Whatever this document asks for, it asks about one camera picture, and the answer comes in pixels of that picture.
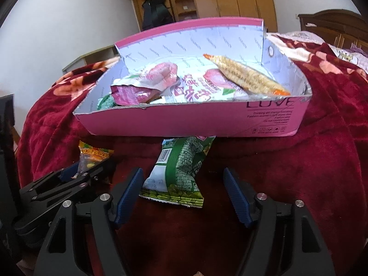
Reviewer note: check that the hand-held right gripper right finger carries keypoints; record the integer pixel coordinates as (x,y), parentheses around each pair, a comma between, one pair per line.
(237,197)

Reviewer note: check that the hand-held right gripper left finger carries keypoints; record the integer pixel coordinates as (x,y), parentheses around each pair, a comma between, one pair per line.
(129,195)

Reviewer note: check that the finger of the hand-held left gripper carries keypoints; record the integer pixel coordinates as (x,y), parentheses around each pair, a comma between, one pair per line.
(86,178)
(69,171)

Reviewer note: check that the burger gummy packet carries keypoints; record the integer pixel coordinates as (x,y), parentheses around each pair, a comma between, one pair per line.
(92,153)

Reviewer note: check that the green pea packet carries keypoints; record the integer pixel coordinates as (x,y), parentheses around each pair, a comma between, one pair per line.
(107,102)
(178,172)

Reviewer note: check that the pink cardboard box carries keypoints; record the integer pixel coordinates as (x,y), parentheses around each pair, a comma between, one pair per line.
(187,123)

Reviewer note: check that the pink sausage packet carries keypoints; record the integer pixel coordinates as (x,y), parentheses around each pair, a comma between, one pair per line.
(198,87)
(143,86)

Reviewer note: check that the corn snack packet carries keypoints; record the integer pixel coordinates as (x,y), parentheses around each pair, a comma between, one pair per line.
(247,76)

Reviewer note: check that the red floral blanket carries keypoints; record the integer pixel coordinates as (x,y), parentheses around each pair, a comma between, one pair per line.
(316,149)

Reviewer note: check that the low white shelf unit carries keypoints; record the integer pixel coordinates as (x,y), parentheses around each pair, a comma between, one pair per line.
(89,57)

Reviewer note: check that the black hanging jackets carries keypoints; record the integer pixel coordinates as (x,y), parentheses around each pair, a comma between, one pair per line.
(156,14)

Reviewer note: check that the purple cloth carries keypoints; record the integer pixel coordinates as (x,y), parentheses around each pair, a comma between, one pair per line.
(359,49)

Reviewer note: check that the dark wooden headboard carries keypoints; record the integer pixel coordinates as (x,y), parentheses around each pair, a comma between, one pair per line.
(333,24)

